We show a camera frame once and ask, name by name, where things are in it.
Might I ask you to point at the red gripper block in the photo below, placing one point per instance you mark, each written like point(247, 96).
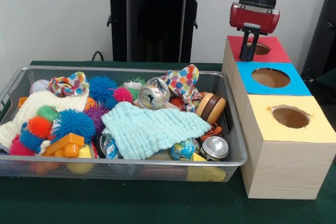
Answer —
point(254, 18)

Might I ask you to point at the wooden box with three holes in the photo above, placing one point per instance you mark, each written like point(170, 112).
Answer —
point(283, 166)

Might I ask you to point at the wooden toy hamburger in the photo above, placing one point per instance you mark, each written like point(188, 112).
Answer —
point(210, 106)

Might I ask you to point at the black flat panel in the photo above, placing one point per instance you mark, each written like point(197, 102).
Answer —
point(323, 32)

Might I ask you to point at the polka-dot fabric cloth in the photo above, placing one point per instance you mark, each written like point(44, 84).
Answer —
point(181, 81)

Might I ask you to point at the dark green table cloth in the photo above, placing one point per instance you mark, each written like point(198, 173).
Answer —
point(131, 203)
point(328, 77)

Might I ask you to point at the crushed silver drink can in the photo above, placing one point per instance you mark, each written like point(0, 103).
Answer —
point(152, 96)

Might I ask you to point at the green spiky ball with eyes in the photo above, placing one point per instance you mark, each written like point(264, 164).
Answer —
point(132, 85)

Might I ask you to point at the mint green waffle cloth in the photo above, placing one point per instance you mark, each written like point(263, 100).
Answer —
point(147, 129)

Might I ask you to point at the blue spiky rubber ball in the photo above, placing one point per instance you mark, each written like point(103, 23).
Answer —
point(73, 125)
point(101, 89)

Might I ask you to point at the polka-dot fabric scrunchie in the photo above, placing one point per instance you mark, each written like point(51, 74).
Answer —
point(68, 85)

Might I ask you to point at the cream waffle cloth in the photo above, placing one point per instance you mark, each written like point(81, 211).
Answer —
point(29, 106)

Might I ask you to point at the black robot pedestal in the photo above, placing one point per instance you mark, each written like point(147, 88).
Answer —
point(118, 24)

